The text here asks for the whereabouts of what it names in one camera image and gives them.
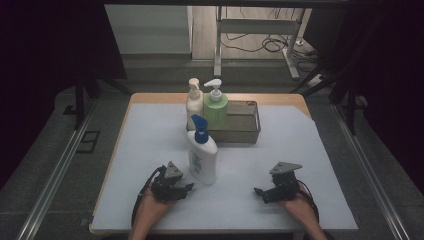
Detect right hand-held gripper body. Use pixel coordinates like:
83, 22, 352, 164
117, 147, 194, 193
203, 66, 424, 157
269, 161, 304, 202

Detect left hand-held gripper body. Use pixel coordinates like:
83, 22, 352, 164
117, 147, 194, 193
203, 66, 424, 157
151, 160, 185, 203

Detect white bottle with blue pump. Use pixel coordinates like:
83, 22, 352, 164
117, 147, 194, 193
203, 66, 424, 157
186, 113, 219, 186

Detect grey metal mesh basket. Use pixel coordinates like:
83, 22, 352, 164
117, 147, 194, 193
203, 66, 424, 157
185, 98, 262, 144

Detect green bottle with white pump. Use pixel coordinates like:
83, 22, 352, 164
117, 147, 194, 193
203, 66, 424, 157
203, 78, 230, 131

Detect cream pump bottle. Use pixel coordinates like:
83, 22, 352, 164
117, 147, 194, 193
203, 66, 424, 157
185, 77, 205, 132

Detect person's left hand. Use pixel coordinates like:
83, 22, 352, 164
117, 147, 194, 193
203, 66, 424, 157
137, 190, 175, 222

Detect person's right hand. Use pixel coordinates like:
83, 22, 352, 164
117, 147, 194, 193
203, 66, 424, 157
278, 190, 322, 225

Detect white table sheet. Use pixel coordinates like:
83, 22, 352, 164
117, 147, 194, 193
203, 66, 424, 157
90, 102, 359, 233

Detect black metal stand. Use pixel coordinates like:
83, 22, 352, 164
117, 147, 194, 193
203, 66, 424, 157
73, 66, 133, 131
289, 59, 360, 136

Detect white power strip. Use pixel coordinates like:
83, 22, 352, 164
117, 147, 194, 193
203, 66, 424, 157
306, 74, 326, 88

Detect white panel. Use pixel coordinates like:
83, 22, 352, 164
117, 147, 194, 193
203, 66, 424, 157
104, 4, 194, 56

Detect dark curtain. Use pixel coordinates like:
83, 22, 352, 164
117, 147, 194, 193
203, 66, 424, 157
303, 0, 424, 194
0, 0, 128, 191

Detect black overhead bar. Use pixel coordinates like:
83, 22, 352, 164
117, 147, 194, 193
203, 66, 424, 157
103, 0, 351, 10

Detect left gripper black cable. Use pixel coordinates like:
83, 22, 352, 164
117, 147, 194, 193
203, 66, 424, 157
131, 165, 167, 228

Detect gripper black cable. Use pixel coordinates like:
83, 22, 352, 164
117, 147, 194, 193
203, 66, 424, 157
131, 165, 167, 228
297, 180, 322, 225

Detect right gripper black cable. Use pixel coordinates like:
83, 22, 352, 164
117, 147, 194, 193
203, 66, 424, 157
297, 180, 322, 225

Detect aluminium rail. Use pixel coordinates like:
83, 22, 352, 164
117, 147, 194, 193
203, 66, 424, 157
331, 103, 411, 240
16, 99, 98, 240

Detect black floor cables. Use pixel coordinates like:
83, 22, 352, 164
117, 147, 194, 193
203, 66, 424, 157
221, 6, 322, 73

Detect white metal desk frame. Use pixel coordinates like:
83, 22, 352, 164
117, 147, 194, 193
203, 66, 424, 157
213, 5, 308, 81

